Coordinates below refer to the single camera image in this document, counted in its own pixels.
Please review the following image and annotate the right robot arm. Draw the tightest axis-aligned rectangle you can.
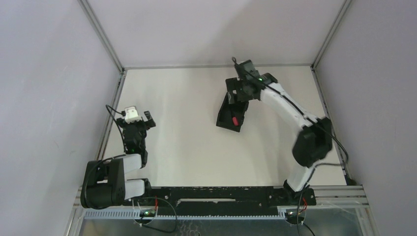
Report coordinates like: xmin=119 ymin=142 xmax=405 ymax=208
xmin=225 ymin=73 xmax=333 ymax=205

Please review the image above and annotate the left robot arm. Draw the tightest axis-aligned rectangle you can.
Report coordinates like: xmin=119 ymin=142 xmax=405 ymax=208
xmin=80 ymin=107 xmax=156 ymax=210

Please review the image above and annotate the red handled screwdriver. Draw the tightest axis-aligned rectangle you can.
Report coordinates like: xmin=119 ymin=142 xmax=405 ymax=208
xmin=232 ymin=117 xmax=239 ymax=126

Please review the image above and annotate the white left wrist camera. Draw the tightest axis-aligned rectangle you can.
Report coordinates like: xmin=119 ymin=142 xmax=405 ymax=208
xmin=124 ymin=106 xmax=142 ymax=123

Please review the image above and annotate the grey slotted cable duct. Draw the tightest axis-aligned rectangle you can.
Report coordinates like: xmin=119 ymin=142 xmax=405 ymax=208
xmin=84 ymin=208 xmax=286 ymax=220

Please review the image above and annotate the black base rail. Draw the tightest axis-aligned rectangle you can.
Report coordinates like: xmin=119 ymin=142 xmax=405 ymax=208
xmin=140 ymin=186 xmax=317 ymax=214

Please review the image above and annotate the left black cable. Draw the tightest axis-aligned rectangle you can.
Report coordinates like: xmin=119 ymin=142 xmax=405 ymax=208
xmin=105 ymin=104 xmax=128 ymax=154

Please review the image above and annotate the black plastic bin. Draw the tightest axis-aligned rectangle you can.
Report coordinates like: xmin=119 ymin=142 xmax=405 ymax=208
xmin=216 ymin=93 xmax=249 ymax=132

